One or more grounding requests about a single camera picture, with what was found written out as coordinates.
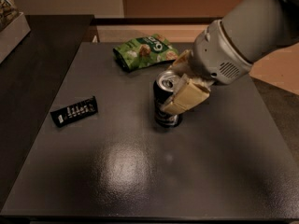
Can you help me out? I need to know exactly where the dark side counter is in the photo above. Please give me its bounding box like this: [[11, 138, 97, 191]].
[[0, 15, 93, 210]]

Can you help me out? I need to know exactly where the white box with snacks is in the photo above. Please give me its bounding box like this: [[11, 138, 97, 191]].
[[0, 0, 31, 63]]

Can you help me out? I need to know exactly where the dark blue pepsi can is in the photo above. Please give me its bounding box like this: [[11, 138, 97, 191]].
[[153, 70, 182, 128]]

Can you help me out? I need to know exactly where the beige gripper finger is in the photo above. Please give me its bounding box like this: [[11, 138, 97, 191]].
[[165, 74, 211, 115], [168, 49, 192, 76]]

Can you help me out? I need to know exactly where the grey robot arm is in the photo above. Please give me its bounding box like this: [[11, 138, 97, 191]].
[[161, 0, 299, 115]]

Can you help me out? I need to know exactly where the green rice chip bag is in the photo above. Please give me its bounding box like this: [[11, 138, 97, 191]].
[[113, 34, 178, 72]]

